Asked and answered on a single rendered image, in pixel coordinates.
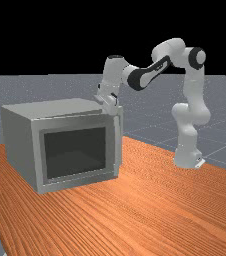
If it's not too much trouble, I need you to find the grey microwave oven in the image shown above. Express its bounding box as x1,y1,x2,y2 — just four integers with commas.
0,97,125,195

